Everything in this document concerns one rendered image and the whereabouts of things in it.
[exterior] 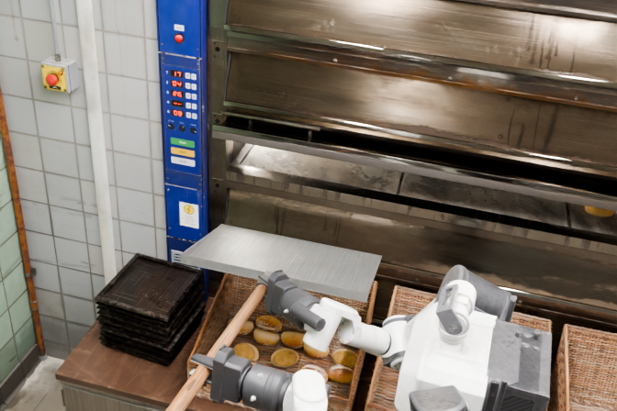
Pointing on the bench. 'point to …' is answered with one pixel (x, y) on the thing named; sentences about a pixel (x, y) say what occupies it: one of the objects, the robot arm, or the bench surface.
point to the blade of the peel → (286, 261)
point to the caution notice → (188, 215)
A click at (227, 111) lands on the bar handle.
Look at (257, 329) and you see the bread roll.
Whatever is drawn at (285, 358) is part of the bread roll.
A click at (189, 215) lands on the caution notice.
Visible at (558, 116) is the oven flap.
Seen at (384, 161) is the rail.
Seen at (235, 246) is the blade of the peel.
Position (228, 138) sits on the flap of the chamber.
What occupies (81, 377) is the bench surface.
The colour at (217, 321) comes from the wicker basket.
